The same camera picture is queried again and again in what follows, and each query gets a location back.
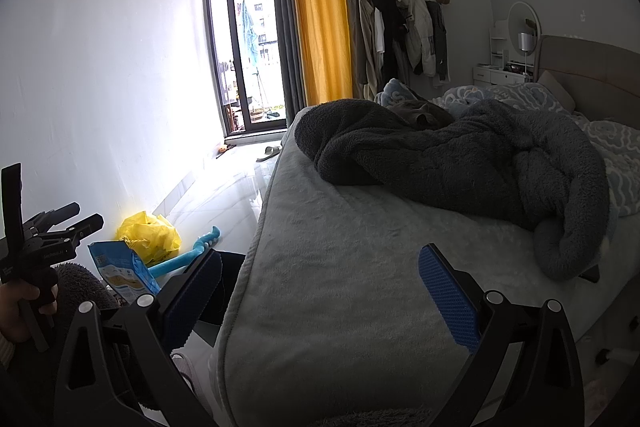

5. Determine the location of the white shoe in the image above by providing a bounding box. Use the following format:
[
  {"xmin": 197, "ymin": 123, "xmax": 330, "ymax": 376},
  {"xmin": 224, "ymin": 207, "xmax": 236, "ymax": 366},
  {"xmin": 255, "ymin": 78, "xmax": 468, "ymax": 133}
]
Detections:
[{"xmin": 170, "ymin": 347, "xmax": 211, "ymax": 388}]

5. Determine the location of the silver table lamp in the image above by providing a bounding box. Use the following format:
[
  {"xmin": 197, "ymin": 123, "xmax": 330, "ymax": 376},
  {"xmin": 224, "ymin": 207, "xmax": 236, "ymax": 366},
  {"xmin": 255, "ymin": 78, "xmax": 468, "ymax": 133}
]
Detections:
[{"xmin": 517, "ymin": 32, "xmax": 538, "ymax": 75}]

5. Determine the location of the dark grey jacket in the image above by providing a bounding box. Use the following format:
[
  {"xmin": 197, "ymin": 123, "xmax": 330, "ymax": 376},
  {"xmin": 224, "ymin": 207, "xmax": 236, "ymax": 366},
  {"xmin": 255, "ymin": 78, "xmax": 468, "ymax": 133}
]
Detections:
[{"xmin": 425, "ymin": 0, "xmax": 451, "ymax": 82}]

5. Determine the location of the taupe garment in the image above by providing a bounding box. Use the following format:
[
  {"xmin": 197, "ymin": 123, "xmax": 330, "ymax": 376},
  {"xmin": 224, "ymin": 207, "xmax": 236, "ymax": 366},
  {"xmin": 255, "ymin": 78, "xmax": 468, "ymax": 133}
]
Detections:
[{"xmin": 387, "ymin": 99, "xmax": 456, "ymax": 130}]

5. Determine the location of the dark grey fleece blanket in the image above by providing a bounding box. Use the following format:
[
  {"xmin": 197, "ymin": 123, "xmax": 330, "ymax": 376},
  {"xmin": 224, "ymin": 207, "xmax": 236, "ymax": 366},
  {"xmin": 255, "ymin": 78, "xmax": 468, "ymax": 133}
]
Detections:
[{"xmin": 294, "ymin": 98, "xmax": 618, "ymax": 282}]

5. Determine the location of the person's left hand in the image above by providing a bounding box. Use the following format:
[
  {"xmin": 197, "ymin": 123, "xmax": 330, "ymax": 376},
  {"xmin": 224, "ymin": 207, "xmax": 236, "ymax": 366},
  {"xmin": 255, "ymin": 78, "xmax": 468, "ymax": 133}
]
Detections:
[{"xmin": 0, "ymin": 282, "xmax": 57, "ymax": 343}]

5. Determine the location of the blue hanging towel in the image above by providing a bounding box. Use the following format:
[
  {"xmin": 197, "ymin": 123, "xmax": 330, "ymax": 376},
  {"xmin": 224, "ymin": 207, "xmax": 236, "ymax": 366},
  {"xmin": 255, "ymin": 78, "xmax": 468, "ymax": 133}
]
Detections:
[{"xmin": 240, "ymin": 0, "xmax": 260, "ymax": 62}]

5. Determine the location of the white dresser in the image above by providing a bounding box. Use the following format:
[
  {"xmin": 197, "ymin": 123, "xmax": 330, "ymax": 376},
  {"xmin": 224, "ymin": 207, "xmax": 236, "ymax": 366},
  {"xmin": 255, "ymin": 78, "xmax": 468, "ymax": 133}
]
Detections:
[{"xmin": 472, "ymin": 63, "xmax": 533, "ymax": 85}]

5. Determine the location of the narrow grey curtain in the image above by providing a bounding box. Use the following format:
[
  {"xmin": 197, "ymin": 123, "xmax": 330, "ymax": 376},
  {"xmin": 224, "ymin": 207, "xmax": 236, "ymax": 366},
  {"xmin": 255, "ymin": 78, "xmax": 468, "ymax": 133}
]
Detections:
[{"xmin": 268, "ymin": 0, "xmax": 308, "ymax": 110}]

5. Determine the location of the balcony tripod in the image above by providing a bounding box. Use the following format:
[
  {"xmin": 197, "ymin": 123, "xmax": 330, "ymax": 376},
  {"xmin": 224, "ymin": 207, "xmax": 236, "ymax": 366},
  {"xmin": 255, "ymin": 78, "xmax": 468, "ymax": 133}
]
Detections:
[{"xmin": 250, "ymin": 67, "xmax": 271, "ymax": 112}]

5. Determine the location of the white jacket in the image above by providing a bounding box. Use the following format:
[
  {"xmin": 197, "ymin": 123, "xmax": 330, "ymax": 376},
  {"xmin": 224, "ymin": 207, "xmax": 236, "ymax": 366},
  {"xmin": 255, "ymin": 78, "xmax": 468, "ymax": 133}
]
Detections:
[{"xmin": 387, "ymin": 0, "xmax": 436, "ymax": 78}]

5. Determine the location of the yellow curtain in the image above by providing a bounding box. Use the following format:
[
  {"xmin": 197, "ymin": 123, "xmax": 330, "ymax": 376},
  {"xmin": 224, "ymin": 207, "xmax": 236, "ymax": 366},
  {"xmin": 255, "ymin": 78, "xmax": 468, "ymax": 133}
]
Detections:
[{"xmin": 284, "ymin": 0, "xmax": 353, "ymax": 106}]

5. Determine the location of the bed with grey sheet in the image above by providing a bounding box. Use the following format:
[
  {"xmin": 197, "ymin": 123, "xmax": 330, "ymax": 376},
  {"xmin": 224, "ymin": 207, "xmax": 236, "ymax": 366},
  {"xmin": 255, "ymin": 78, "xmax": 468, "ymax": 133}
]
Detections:
[{"xmin": 207, "ymin": 127, "xmax": 640, "ymax": 427}]

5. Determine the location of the yellow plastic bag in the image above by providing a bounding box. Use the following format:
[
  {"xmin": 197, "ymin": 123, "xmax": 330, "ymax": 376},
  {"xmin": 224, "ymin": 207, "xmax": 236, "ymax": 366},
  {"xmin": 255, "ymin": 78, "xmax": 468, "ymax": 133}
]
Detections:
[{"xmin": 116, "ymin": 212, "xmax": 183, "ymax": 265}]

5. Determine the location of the blue printed bag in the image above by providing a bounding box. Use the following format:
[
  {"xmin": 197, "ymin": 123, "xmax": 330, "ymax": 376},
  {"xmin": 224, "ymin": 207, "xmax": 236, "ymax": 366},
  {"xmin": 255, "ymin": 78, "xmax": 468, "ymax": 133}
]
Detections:
[{"xmin": 87, "ymin": 239, "xmax": 161, "ymax": 305}]

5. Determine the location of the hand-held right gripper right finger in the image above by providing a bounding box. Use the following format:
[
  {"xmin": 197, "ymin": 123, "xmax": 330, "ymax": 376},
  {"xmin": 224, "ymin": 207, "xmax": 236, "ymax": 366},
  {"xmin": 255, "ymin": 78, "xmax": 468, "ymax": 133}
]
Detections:
[{"xmin": 417, "ymin": 243, "xmax": 586, "ymax": 427}]

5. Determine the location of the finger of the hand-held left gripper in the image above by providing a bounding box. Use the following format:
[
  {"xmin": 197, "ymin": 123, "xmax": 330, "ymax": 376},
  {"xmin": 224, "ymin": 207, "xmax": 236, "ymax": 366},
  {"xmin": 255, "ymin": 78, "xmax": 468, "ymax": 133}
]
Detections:
[
  {"xmin": 25, "ymin": 202, "xmax": 81, "ymax": 230},
  {"xmin": 37, "ymin": 213, "xmax": 104, "ymax": 245}
]

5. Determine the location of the blue cloud-print quilt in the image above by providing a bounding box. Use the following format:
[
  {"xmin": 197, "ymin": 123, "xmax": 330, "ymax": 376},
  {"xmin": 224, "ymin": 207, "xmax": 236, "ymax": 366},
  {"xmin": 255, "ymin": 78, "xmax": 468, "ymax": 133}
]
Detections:
[{"xmin": 375, "ymin": 78, "xmax": 640, "ymax": 218}]

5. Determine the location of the beige pillow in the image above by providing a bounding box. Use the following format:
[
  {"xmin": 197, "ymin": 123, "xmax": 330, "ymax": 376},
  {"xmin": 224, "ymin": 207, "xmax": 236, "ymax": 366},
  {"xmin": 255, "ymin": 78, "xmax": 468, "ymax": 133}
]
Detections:
[{"xmin": 536, "ymin": 69, "xmax": 577, "ymax": 112}]

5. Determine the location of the person's grey fleece clothing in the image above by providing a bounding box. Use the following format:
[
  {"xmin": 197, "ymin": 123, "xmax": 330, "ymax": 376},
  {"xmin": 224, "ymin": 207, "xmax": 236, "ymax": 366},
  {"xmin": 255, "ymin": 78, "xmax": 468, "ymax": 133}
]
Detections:
[{"xmin": 47, "ymin": 263, "xmax": 126, "ymax": 343}]

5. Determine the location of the beige bed headboard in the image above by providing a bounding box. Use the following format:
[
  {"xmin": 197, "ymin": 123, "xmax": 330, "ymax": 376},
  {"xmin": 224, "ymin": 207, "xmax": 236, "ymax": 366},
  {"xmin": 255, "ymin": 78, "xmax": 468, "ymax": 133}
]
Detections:
[{"xmin": 537, "ymin": 34, "xmax": 640, "ymax": 130}]

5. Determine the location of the white desktop shelf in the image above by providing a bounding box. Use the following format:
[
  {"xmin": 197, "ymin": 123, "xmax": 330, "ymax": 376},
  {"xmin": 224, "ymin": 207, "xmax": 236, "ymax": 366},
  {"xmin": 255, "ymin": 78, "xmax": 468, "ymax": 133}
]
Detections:
[{"xmin": 489, "ymin": 21, "xmax": 511, "ymax": 68}]

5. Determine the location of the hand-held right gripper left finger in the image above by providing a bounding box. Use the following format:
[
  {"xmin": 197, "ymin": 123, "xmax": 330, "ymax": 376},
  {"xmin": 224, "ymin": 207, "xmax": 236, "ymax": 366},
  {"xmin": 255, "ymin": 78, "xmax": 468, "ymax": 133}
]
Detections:
[{"xmin": 52, "ymin": 249, "xmax": 223, "ymax": 427}]

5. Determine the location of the blue plastic toy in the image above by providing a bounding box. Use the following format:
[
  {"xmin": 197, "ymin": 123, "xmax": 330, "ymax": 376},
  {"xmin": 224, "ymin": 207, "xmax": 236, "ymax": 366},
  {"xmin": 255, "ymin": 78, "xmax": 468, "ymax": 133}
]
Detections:
[{"xmin": 147, "ymin": 225, "xmax": 221, "ymax": 279}]

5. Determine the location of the black-framed glass sliding door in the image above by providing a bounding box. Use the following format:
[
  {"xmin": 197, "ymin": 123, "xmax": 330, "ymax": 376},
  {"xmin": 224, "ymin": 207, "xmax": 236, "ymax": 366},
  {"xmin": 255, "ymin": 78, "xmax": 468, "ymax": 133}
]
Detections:
[{"xmin": 202, "ymin": 0, "xmax": 288, "ymax": 140}]

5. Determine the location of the black waste bin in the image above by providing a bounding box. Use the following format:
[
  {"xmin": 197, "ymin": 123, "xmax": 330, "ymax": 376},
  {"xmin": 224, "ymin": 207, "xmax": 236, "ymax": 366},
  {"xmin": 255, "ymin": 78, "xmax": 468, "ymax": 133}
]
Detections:
[{"xmin": 197, "ymin": 251, "xmax": 247, "ymax": 340}]

